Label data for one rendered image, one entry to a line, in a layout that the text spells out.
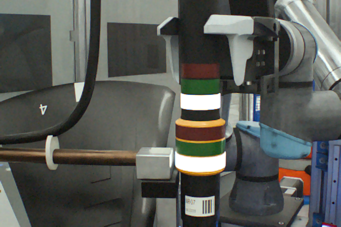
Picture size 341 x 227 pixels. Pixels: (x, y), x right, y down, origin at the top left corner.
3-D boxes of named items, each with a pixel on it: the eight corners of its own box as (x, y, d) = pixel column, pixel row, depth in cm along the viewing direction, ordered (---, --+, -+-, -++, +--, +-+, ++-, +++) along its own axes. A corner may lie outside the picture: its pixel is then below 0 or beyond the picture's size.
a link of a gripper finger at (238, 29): (241, 90, 32) (262, 82, 41) (241, 11, 32) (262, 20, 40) (202, 89, 34) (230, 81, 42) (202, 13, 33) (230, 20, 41)
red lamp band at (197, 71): (179, 78, 35) (179, 63, 35) (181, 75, 39) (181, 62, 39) (220, 78, 35) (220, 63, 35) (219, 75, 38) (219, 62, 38)
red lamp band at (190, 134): (173, 141, 36) (173, 126, 35) (177, 130, 40) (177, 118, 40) (226, 141, 35) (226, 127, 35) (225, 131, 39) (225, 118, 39)
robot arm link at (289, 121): (342, 158, 59) (345, 81, 58) (269, 163, 58) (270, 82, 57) (317, 146, 67) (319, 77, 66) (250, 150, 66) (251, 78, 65)
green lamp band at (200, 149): (173, 156, 36) (173, 142, 36) (177, 144, 40) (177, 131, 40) (226, 157, 35) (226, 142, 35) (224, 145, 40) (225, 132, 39)
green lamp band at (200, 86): (179, 94, 36) (179, 79, 35) (182, 90, 39) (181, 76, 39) (220, 94, 35) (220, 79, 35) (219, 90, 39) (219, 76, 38)
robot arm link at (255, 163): (286, 176, 110) (287, 124, 109) (236, 179, 109) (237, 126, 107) (270, 163, 122) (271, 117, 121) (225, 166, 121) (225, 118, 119)
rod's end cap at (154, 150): (147, 150, 37) (170, 150, 37) (150, 145, 39) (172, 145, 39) (147, 172, 37) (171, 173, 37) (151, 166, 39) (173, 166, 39)
